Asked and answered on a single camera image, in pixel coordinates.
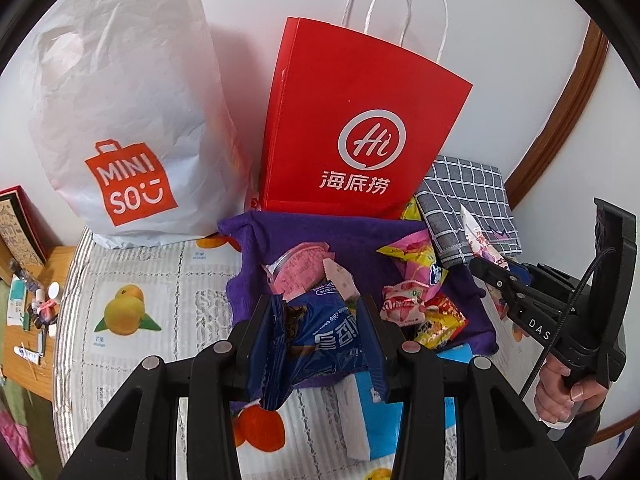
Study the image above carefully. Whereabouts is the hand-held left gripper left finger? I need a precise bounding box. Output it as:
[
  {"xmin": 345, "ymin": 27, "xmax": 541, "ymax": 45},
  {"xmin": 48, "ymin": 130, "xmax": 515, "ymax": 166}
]
[{"xmin": 55, "ymin": 294, "xmax": 275, "ymax": 480}]

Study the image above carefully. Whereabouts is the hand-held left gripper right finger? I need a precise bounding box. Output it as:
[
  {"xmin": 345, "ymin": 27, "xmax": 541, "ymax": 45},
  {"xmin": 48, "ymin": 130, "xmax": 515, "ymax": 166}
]
[{"xmin": 359, "ymin": 294, "xmax": 583, "ymax": 480}]

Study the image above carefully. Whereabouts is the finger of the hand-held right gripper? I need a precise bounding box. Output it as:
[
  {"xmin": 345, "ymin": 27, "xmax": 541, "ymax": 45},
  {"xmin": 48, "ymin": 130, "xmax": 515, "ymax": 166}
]
[
  {"xmin": 469, "ymin": 256, "xmax": 538, "ymax": 311},
  {"xmin": 505, "ymin": 259, "xmax": 538, "ymax": 289}
]

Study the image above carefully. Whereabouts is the pink bear snack packet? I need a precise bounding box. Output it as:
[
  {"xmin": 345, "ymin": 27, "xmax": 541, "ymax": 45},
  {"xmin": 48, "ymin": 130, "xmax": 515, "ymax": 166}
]
[{"xmin": 459, "ymin": 204, "xmax": 507, "ymax": 267}]

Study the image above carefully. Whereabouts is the blue cookie packet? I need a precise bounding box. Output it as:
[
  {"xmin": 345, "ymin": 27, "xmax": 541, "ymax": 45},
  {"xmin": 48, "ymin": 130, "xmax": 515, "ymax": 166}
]
[{"xmin": 247, "ymin": 292, "xmax": 386, "ymax": 411}]

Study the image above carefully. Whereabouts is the strawberry print snack packet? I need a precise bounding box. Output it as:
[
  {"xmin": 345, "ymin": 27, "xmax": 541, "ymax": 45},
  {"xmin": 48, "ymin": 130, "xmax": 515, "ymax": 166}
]
[{"xmin": 380, "ymin": 282, "xmax": 443, "ymax": 326}]

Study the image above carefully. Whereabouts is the red snack packet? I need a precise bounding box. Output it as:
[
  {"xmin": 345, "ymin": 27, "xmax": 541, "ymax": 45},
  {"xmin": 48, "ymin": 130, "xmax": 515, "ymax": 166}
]
[{"xmin": 414, "ymin": 294, "xmax": 469, "ymax": 352}]

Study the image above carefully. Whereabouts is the pale pink snack packet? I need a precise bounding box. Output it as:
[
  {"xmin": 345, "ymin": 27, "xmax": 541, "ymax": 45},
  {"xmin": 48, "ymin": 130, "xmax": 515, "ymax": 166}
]
[{"xmin": 321, "ymin": 257, "xmax": 360, "ymax": 302}]

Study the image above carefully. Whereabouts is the pink yellow snack packet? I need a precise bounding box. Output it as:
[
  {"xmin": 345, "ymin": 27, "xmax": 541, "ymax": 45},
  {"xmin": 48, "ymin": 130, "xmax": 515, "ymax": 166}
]
[{"xmin": 377, "ymin": 230, "xmax": 449, "ymax": 286}]

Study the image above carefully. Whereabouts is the person's right forearm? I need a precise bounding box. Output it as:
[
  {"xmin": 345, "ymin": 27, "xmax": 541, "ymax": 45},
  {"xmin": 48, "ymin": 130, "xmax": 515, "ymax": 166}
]
[{"xmin": 547, "ymin": 402, "xmax": 608, "ymax": 480}]

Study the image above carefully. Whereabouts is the person's right hand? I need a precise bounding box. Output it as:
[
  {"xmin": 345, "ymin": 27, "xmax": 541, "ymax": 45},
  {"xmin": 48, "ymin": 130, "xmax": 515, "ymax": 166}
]
[{"xmin": 534, "ymin": 355, "xmax": 608, "ymax": 423}]

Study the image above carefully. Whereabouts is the blue tissue pack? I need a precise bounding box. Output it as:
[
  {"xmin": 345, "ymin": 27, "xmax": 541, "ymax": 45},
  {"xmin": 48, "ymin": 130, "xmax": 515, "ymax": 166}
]
[{"xmin": 336, "ymin": 342, "xmax": 473, "ymax": 462}]

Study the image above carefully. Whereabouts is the grey checked folded cloth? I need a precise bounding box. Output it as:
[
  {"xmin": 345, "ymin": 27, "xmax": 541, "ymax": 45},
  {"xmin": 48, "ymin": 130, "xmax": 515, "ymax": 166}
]
[{"xmin": 415, "ymin": 156, "xmax": 523, "ymax": 267}]

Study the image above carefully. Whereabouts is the purple towel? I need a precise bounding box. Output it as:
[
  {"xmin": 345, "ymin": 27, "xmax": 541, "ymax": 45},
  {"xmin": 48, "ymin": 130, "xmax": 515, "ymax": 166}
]
[{"xmin": 217, "ymin": 210, "xmax": 501, "ymax": 391}]

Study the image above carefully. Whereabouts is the wooden side table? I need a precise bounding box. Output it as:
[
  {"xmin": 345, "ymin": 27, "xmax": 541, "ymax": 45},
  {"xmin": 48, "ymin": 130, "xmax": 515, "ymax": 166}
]
[{"xmin": 0, "ymin": 245, "xmax": 79, "ymax": 402}]

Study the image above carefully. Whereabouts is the white tube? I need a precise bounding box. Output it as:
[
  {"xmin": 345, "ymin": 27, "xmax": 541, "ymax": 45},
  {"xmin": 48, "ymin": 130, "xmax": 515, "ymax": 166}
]
[{"xmin": 14, "ymin": 344, "xmax": 45, "ymax": 365}]

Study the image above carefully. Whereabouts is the red paper bag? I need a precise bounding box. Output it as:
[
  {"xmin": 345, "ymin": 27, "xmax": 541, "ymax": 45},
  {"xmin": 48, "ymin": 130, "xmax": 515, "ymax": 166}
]
[{"xmin": 259, "ymin": 0, "xmax": 473, "ymax": 221}]

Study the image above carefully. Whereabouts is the green white box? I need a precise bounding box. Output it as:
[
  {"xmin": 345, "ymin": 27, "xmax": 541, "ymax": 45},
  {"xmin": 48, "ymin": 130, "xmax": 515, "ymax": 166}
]
[{"xmin": 6, "ymin": 280, "xmax": 27, "ymax": 332}]

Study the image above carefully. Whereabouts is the pink cloth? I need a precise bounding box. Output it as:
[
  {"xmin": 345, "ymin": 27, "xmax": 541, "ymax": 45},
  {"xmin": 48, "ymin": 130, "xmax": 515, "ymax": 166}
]
[{"xmin": 0, "ymin": 407, "xmax": 33, "ymax": 468}]

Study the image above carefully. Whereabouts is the brown patterned box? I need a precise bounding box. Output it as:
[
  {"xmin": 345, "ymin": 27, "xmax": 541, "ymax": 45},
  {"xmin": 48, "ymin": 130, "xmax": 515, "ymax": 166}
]
[{"xmin": 0, "ymin": 185, "xmax": 51, "ymax": 267}]

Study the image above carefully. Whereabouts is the white plastic shopping bag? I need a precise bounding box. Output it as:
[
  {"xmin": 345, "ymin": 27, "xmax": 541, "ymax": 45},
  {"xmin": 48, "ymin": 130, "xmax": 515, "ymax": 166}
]
[{"xmin": 20, "ymin": 0, "xmax": 253, "ymax": 251}]

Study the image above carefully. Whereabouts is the black cable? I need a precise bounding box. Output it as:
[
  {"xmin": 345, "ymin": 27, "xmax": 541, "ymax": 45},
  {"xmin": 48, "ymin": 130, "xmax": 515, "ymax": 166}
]
[{"xmin": 519, "ymin": 247, "xmax": 621, "ymax": 402}]

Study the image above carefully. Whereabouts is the wooden door frame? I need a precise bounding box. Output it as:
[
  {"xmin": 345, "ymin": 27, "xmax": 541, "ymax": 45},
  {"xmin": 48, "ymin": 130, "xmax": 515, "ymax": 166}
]
[{"xmin": 505, "ymin": 17, "xmax": 612, "ymax": 211}]

